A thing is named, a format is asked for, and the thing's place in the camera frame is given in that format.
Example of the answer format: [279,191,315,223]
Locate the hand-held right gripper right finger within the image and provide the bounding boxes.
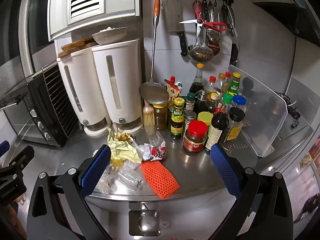
[207,144,294,240]

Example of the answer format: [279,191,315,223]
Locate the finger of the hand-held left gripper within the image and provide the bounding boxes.
[0,141,10,157]
[0,145,35,173]

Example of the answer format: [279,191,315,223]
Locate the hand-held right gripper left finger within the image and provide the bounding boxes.
[26,144,118,240]

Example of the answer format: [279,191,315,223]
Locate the clear plastic wrapper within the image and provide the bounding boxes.
[150,130,168,145]
[96,165,120,194]

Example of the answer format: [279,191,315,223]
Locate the yellow paper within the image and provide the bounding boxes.
[107,127,143,164]

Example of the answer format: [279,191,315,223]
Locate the clear plastic bottle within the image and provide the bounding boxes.
[116,169,144,193]

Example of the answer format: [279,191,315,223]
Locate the yellow snack packet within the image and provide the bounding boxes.
[115,132,137,144]

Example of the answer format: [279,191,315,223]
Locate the white plastic bag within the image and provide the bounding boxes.
[130,140,155,161]

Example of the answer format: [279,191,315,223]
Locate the orange foam net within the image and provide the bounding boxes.
[140,160,180,200]

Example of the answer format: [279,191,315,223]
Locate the red white snack wrapper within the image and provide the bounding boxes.
[142,140,168,161]

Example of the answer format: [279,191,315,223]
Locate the black toaster oven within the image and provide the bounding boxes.
[0,79,69,148]

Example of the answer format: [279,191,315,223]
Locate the red lid chili sauce jar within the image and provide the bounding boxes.
[182,120,208,153]

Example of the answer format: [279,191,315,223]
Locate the large soy sauce bottle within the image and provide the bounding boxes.
[205,107,229,151]

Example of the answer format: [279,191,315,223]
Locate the black cap spice jar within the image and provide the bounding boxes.
[220,107,245,145]

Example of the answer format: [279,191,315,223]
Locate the yellow lid jar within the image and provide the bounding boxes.
[197,111,213,125]

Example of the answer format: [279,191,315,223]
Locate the glass shaker metal cap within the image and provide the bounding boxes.
[184,111,197,133]

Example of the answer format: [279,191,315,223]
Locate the small yellow cap bottle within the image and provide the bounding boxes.
[209,92,218,113]

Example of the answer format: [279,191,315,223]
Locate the blue lid jar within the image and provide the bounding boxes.
[231,95,247,113]

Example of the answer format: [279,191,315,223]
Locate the green label dark sauce bottle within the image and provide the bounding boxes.
[170,97,185,137]

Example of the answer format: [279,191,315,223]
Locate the dark oil dispenser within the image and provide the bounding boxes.
[194,90,209,113]

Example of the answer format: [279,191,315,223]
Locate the transparent splash guard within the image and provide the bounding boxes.
[220,64,287,158]

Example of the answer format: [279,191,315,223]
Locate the straw scrubbing brush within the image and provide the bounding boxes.
[142,103,155,127]

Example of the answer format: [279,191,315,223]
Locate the green cap spice shaker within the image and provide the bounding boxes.
[185,93,196,113]

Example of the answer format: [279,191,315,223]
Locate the yellow cap green label bottle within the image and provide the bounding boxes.
[226,72,242,96]

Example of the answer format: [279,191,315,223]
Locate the red cap clear bottle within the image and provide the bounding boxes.
[205,76,217,98]

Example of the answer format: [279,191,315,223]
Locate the white rice dispenser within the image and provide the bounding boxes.
[56,45,112,138]
[91,39,143,135]

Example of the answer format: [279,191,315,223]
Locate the orange cap bottle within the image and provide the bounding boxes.
[217,73,227,93]

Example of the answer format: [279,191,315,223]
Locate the tall dark vinegar bottle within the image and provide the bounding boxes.
[189,63,205,98]

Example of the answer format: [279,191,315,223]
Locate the sauce pouch red cap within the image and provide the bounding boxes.
[164,76,184,103]

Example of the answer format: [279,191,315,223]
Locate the metal skimmer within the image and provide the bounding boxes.
[188,0,214,64]

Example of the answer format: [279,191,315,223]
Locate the brown ladle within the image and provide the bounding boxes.
[206,1,222,55]

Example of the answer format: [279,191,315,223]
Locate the grey bowl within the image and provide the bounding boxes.
[92,27,128,45]

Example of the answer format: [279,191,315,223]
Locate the hanging kitchen knife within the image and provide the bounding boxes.
[226,4,240,52]

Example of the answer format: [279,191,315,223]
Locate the red scissors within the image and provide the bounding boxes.
[179,1,228,38]

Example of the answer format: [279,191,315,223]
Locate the steel cleaver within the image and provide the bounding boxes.
[162,0,188,57]

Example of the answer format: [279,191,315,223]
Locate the black range hood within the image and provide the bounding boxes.
[252,0,320,45]

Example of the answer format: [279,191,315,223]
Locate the white vented cabinet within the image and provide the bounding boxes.
[47,0,142,42]

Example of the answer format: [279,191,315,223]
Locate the black wire rack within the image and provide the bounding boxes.
[41,62,81,133]

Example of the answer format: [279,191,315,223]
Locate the metal spatula orange handle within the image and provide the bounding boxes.
[139,0,170,105]

